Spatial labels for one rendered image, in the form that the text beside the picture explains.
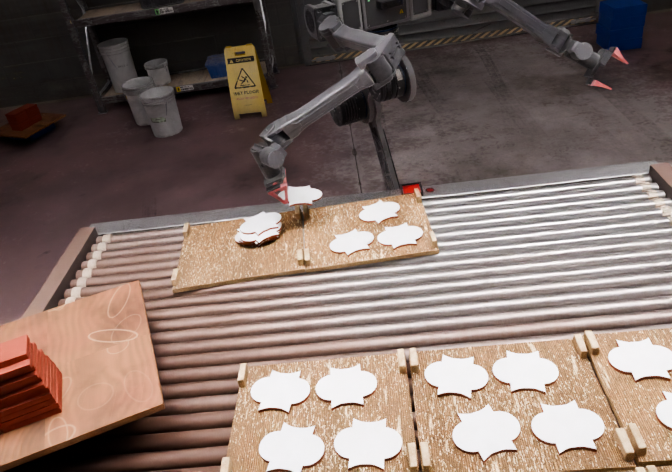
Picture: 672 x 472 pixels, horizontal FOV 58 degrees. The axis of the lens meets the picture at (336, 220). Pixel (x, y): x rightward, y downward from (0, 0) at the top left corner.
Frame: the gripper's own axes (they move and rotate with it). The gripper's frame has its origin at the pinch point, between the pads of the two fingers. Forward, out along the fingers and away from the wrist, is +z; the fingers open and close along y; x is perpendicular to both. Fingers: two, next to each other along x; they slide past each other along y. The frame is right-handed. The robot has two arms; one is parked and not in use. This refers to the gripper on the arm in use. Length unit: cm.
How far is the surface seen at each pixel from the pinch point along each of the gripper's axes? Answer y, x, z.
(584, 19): -430, 284, 181
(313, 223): 1.2, 4.4, 13.5
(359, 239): 16.6, 17.7, 15.9
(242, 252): 10.7, -19.0, 7.4
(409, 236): 19.9, 32.6, 19.8
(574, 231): 29, 80, 35
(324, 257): 21.6, 6.0, 13.7
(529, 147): -192, 133, 145
